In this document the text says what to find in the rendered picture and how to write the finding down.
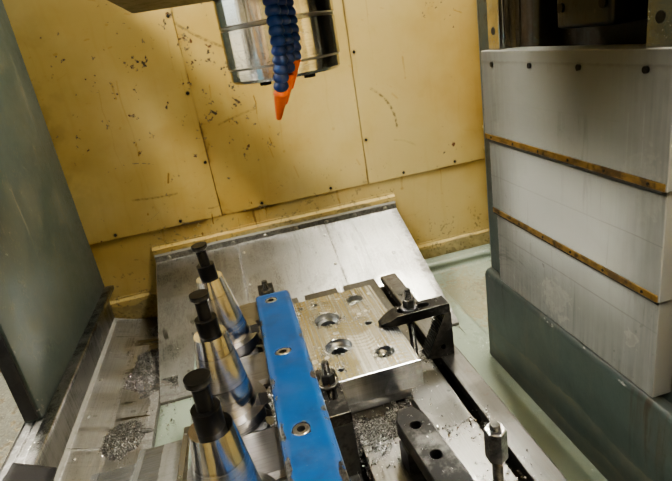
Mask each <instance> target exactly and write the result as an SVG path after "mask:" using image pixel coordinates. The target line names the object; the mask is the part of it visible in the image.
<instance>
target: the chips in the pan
mask: <svg viewBox="0 0 672 481"><path fill-rule="evenodd" d="M145 332H148V335H151V336H158V325H156V326H155V325H154V327H153V328H150V329H147V331H145ZM152 349H153V348H152ZM152 349H151V350H150V351H149V350H148V352H144V353H141V355H139V356H138V357H137V359H138V361H137V362H134V363H135V364H136V365H135V366H134V369H133V372H132V374H131V373H130V375H128V377H126V382H125V383H126V384H124V388H122V389H124V390H125V389H126V390H132V391H134V392H137V393H138V394H141V396H140V397H139V399H142V398H144V399H145V398H147V399H148V397H151V395H152V396H153V394H155V392H156V391H157V390H158V391H159V390H160V387H161V386H162V385H161V383H163V385H164V386H167V385H168V386H169V385H170V386H171V387H170V388H175V389H176V386H179V385H177V383H178V380H179V379H178V375H174V376H171V377H167V378H164V379H161V381H160V376H159V347H158V348H155V349H153V350H152ZM156 350H157V351H156ZM159 384H160V386H159V387H158V385H159ZM158 391H157V392H158ZM137 419H138V418H137V417H135V421H133V420H132V419H131V420H132V421H131V420H130V421H129V420H128V421H127V423H126V422H125V423H120V424H119V425H117V426H116V427H114V428H113V429H112V430H110V431H109V433H108V434H107V435H106V434H105V435H106V436H105V440H103V443H104V444H103V446H101V448H100V449H99V451H98V452H99V453H100V452H101V453H100V454H101V455H102V456H103V457H105V458H106V459H109V460H108V461H116V460H118V461H121V460H122V461H124V460H123V459H124V457H125V456H126V454H128V453H130V452H131V451H133V450H135V449H136V448H137V447H138V445H140V444H139V443H140V441H142V439H143V437H144V436H145V435H146V432H144V431H142V430H143V429H144V430H145V429H146V427H145V426H144V425H145V424H146V423H145V421H144V423H145V424H142V421H140V422H137ZM99 453H98V454H99Z"/></svg>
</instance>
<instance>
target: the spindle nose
mask: <svg viewBox="0 0 672 481"><path fill-rule="evenodd" d="M213 5H214V9H215V14H216V18H217V23H218V27H219V30H220V31H221V33H220V36H221V41H222V45H223V50H224V54H225V59H226V63H227V67H228V71H230V74H231V79H232V82H233V83H234V84H236V85H245V84H255V83H262V82H269V81H274V80H273V76H274V74H275V73H274V72H273V66H274V64H273V62H272V58H273V56H274V55H272V53H271V49H272V47H273V46H272V45H271V44H270V38H271V35H269V33H268V29H269V26H268V25H267V23H266V21H267V17H268V16H267V15H265V12H264V11H265V7H266V6H265V5H263V3H262V0H213ZM293 7H294V8H295V10H296V14H295V16H296V17H297V19H298V23H297V25H298V27H299V32H298V33H299V35H300V37H301V40H300V41H299V42H300V44H301V46H302V47H301V50H300V51H299V52H300V53H301V62H300V65H299V69H298V73H297V77H299V76H304V75H309V74H314V73H319V72H323V71H327V70H331V69H335V68H337V67H338V66H339V65H340V58H339V52H340V48H339V41H338V35H337V28H336V21H335V15H334V14H333V11H334V7H333V1H332V0H294V5H293Z"/></svg>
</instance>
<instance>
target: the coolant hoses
mask: <svg viewBox="0 0 672 481"><path fill-rule="evenodd" d="M262 3H263V5H265V6H266V7H265V11H264V12H265V15H267V16H268V17H267V21H266V23H267V25H268V26H269V29H268V33H269V35H271V38H270V44H271V45H272V46H273V47H272V49H271V53H272V55H274V56H273V58H272V62H273V64H274V66H273V72H274V73H275V74H274V76H273V80H274V81H275V82H274V85H273V88H274V91H273V95H274V103H275V113H276V119H277V120H281V119H282V116H283V112H284V108H285V105H286V104H288V101H289V97H290V93H291V89H293V88H294V85H295V81H296V77H297V73H298V69H299V65H300V62H301V53H300V52H299V51H300V50H301V47H302V46H301V44H300V42H299V41H300V40H301V37H300V35H299V33H298V32H299V27H298V25H297V23H298V19H297V17H296V16H295V14H296V10H295V8H294V7H293V5H294V0H262Z"/></svg>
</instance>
